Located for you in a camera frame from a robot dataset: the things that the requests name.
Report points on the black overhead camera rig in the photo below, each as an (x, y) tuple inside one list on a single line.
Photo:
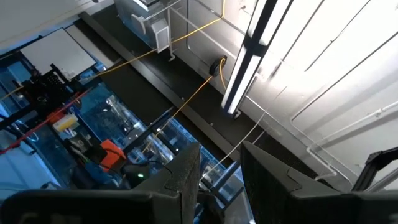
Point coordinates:
[(46, 90)]

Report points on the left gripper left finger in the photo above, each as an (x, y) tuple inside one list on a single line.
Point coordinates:
[(189, 174)]

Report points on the black aluminium rig frame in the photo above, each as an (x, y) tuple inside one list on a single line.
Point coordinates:
[(373, 168)]

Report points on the yellow white plastic block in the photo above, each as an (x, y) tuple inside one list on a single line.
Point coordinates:
[(65, 123)]

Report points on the white ceiling panel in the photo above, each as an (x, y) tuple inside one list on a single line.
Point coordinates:
[(59, 53)]

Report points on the long linear ceiling light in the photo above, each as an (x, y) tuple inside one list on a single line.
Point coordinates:
[(239, 81)]

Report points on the white conduit pipe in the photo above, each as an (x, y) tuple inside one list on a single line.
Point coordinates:
[(351, 125)]

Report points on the black junction box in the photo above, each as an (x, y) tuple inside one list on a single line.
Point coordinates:
[(215, 67)]

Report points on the orange plastic object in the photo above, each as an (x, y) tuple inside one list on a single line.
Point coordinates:
[(112, 154)]

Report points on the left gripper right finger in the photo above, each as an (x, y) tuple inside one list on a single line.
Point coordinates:
[(264, 186)]

